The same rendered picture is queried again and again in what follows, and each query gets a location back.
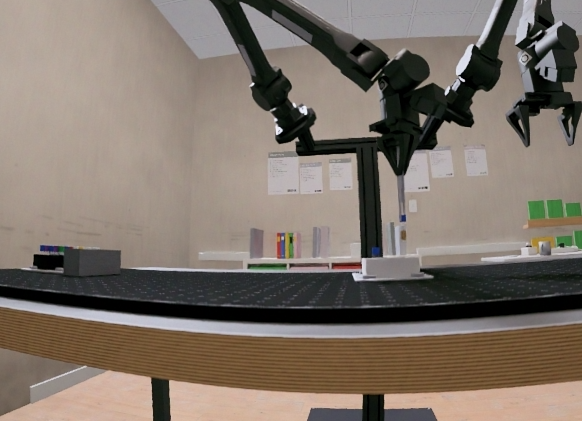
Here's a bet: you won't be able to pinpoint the black vial rack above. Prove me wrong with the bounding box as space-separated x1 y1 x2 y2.
33 254 64 271

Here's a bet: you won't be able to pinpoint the metal forceps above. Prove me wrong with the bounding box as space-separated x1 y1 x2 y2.
396 146 406 221

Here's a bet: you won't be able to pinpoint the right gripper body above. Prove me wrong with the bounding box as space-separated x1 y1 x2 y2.
369 95 424 140

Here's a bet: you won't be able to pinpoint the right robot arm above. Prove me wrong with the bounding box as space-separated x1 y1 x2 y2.
209 0 447 138

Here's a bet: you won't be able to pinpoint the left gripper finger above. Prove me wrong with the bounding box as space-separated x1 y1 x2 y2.
557 104 582 146
506 105 530 147

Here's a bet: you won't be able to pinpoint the white rectangular tube rack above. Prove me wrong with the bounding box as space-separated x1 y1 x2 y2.
362 256 420 278

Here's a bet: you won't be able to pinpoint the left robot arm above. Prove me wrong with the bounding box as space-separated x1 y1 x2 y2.
445 0 579 121

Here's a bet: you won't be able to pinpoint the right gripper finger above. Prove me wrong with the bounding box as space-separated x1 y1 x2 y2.
389 136 419 176
377 133 410 176

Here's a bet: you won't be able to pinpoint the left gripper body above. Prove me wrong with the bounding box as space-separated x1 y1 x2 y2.
505 92 582 117

